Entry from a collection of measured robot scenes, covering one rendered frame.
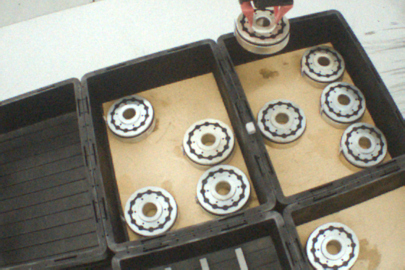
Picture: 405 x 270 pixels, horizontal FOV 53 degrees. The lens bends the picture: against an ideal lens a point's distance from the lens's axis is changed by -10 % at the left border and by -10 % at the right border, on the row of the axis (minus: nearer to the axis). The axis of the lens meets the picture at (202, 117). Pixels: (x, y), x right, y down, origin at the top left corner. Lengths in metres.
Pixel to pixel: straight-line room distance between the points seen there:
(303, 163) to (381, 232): 0.22
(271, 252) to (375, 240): 0.21
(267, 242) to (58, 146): 0.50
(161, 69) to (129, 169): 0.23
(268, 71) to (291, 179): 0.27
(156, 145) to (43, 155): 0.26
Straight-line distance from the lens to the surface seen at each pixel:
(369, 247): 0.87
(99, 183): 0.82
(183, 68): 0.99
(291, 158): 0.91
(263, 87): 1.00
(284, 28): 0.84
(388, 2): 1.45
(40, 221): 0.95
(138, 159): 0.93
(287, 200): 0.77
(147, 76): 0.98
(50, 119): 1.06
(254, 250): 0.84
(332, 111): 0.94
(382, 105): 0.93
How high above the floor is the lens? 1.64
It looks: 58 degrees down
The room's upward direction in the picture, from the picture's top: 10 degrees counter-clockwise
